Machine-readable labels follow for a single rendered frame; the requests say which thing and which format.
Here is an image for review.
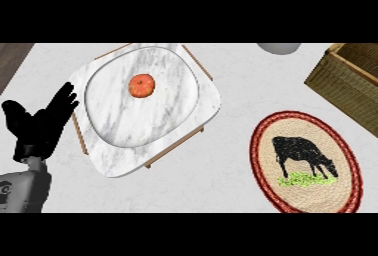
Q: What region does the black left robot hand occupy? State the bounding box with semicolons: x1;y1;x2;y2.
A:
0;81;81;164

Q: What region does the oval woven cow placemat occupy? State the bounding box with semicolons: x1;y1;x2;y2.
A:
247;110;364;214

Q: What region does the brown wicker basket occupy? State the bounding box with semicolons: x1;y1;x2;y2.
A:
302;43;378;138

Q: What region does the dark wooden panel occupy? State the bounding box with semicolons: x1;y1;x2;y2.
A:
0;43;35;95

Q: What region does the white marble tray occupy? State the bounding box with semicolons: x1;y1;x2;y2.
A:
66;43;222;179

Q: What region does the orange tomato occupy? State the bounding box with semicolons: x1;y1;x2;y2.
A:
126;73;156;99

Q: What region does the grey rounded object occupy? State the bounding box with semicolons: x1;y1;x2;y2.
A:
255;43;302;56

